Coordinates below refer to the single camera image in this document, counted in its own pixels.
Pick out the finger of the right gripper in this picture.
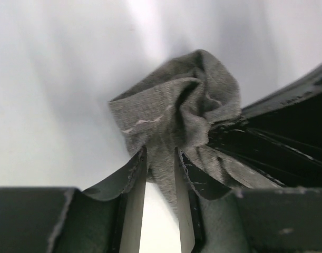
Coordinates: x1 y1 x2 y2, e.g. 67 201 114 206
209 64 322 188

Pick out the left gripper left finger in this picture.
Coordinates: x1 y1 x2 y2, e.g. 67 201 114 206
0 148 147 252

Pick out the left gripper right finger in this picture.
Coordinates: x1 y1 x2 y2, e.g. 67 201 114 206
174 149 322 252

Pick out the grey cloth napkin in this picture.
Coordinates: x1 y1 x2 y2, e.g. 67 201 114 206
109 50 279 211

